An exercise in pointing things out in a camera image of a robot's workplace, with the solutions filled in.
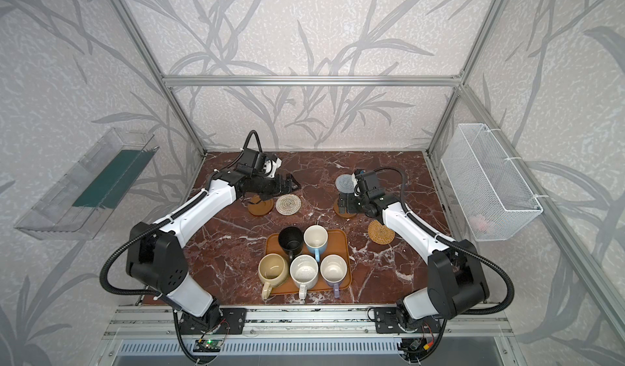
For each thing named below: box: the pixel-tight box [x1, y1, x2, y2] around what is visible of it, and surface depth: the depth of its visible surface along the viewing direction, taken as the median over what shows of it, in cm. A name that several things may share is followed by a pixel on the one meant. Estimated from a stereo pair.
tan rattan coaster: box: [367, 219, 396, 245], surface depth 94 cm
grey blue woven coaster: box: [335, 174, 355, 195], surface depth 110 cm
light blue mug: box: [302, 224, 329, 263], surface depth 84 cm
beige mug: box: [257, 252, 289, 301], surface depth 77 cm
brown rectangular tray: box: [265, 229, 352, 296], surface depth 80 cm
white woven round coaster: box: [275, 193, 302, 217], surface depth 104 cm
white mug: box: [289, 253, 320, 301], surface depth 78 cm
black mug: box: [278, 226, 304, 262], surface depth 84 cm
